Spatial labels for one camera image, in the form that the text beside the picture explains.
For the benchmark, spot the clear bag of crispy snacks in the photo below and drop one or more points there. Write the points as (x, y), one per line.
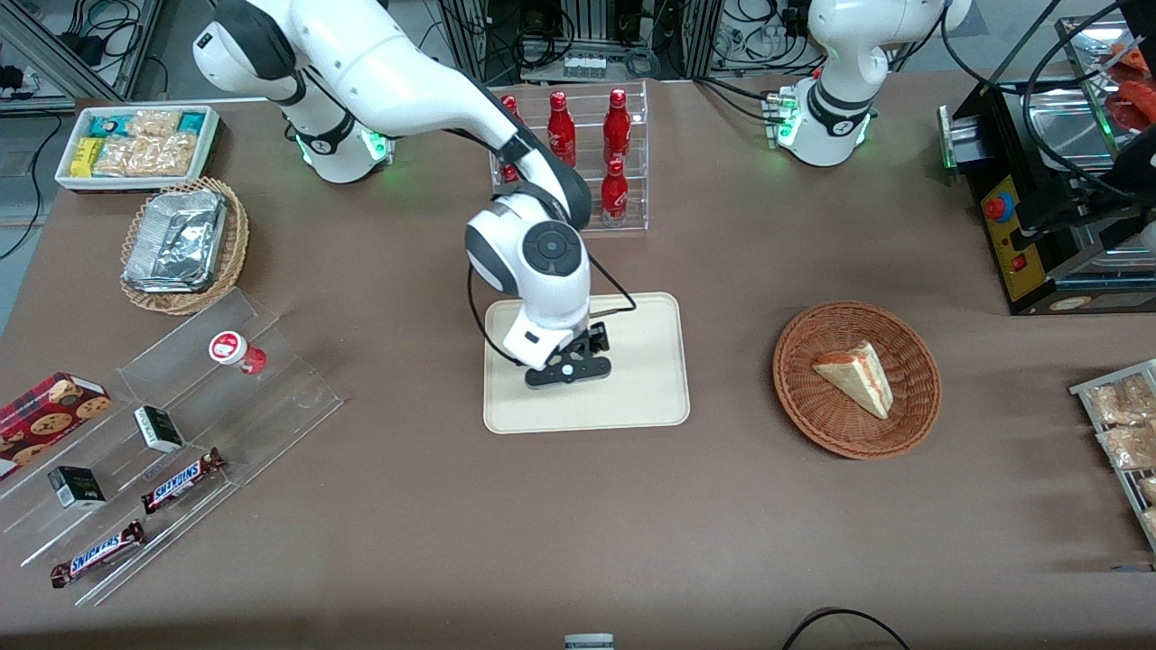
(1120, 402)
(1129, 447)
(1150, 524)
(1148, 489)

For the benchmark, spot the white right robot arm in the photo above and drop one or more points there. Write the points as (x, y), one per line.
(379, 63)

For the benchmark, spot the black food warmer machine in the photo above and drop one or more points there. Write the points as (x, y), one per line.
(1039, 244)

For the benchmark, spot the aluminium frame structure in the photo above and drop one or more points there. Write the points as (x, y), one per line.
(470, 45)

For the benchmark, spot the wrapped triangle sandwich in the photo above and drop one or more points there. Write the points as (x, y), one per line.
(858, 375)

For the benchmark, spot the red gum bottle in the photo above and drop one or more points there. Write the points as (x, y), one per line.
(230, 350)

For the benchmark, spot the tan oval wicker basket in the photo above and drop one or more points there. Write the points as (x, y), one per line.
(237, 235)

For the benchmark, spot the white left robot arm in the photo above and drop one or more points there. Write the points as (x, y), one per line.
(840, 99)

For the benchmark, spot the clear acrylic bottle rack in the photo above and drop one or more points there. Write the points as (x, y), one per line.
(632, 217)

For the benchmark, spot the yellow snack pack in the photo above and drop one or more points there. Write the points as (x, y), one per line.
(86, 158)

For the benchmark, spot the clear pack of crackers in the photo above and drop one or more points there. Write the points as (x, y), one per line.
(153, 125)
(144, 158)

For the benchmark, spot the white plastic snack bin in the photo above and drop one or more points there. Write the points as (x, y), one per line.
(209, 144)

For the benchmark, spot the stacked aluminium foil containers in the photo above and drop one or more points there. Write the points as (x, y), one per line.
(176, 239)

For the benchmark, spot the white power strip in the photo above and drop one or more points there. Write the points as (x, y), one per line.
(584, 66)

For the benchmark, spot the small grey device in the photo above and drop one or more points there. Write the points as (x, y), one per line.
(589, 642)

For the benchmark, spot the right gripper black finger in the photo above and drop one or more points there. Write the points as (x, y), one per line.
(594, 339)
(569, 370)

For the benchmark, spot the blue tape strip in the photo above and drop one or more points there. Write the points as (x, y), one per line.
(1133, 568)

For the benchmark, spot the small black box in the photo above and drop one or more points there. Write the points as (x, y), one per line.
(77, 487)
(160, 431)

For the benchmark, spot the round brown wicker basket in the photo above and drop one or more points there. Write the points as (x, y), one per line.
(813, 397)

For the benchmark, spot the Snickers chocolate bar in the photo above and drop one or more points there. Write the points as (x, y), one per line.
(97, 553)
(181, 480)

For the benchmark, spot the red cola bottle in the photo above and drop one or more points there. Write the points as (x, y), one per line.
(617, 126)
(509, 171)
(561, 131)
(614, 194)
(509, 105)

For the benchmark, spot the teal snack pack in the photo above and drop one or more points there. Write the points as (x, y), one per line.
(106, 126)
(191, 123)

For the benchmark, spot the cream plastic tray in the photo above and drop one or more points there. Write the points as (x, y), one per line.
(650, 397)

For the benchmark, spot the red cookie box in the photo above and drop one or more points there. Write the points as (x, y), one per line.
(45, 420)

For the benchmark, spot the clear acrylic stepped display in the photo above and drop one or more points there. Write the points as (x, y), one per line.
(262, 406)

